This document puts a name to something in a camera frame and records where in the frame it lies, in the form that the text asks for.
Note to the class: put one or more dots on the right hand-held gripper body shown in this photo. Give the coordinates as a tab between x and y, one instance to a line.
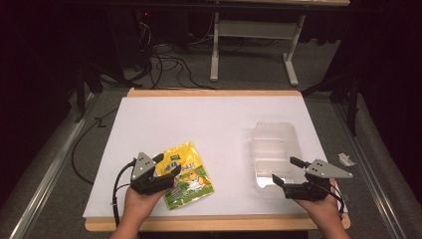
312	182

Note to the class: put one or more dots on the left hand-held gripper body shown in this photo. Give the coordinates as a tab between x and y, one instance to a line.
145	174

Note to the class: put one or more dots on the yellow snack bag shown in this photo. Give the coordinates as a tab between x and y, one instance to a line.
185	177

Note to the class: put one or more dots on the clear plastic container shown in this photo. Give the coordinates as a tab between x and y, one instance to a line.
275	156

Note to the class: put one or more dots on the person's right hand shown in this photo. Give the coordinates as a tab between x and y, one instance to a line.
323	207

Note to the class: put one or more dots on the person's left hand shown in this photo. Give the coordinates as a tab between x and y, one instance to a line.
141	203

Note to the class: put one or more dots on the crumpled white paper scrap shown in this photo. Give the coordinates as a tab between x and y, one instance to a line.
346	160

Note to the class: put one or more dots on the white paper sheet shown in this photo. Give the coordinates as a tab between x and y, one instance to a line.
205	146

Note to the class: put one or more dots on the black stand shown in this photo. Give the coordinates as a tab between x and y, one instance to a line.
86	86
345	96

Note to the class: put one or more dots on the aluminium floor rail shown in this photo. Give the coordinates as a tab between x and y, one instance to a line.
49	169
368	166

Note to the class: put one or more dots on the white metal desk frame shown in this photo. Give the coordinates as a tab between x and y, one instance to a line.
253	40

